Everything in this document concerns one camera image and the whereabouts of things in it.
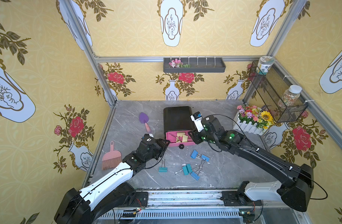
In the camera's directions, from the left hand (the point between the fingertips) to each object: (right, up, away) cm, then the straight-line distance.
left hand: (166, 141), depth 80 cm
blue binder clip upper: (+18, -10, +10) cm, 22 cm away
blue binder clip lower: (+17, -20, +1) cm, 26 cm away
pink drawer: (+3, +2, +2) cm, 4 cm away
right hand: (+16, +8, -3) cm, 18 cm away
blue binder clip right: (+24, -12, +7) cm, 28 cm away
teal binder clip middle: (+8, -18, +3) cm, 20 cm away
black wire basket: (+70, +29, +7) cm, 76 cm away
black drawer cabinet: (+6, +13, +11) cm, 18 cm away
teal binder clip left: (-2, -18, +5) cm, 19 cm away
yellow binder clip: (+9, +4, +4) cm, 10 cm away
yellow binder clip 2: (+11, +2, +1) cm, 11 cm away
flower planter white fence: (+55, +12, +10) cm, 58 cm away
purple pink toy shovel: (-19, +12, +29) cm, 37 cm away
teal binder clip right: (+13, -17, +3) cm, 21 cm away
